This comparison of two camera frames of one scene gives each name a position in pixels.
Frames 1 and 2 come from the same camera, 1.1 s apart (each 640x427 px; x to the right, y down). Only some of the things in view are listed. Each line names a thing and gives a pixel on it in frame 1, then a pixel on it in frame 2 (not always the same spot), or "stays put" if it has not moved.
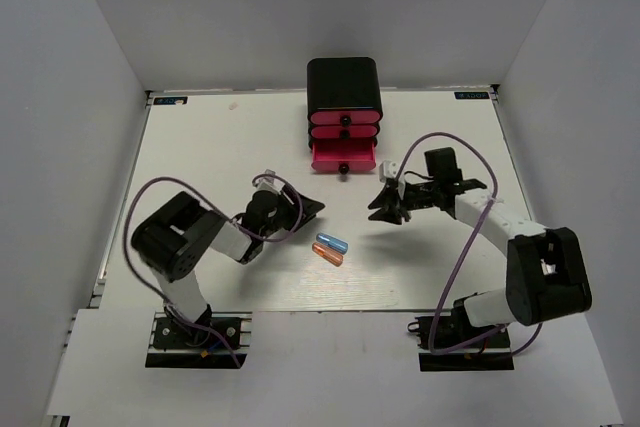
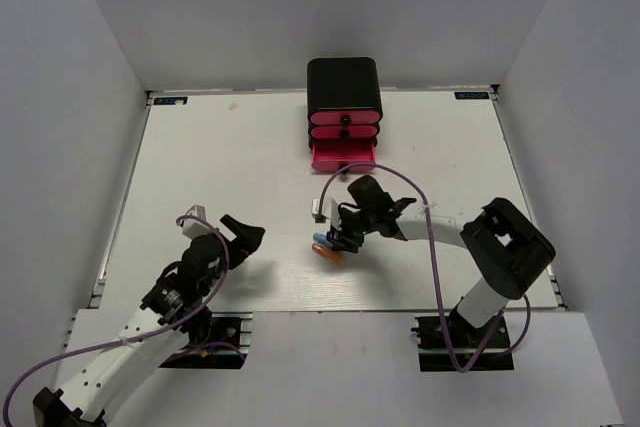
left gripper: (293, 208) -> (247, 240)
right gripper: (392, 206) -> (342, 243)
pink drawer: (344, 132) stays put
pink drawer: (345, 118) stays put
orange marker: (329, 254) stays put
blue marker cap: (334, 242) stays put
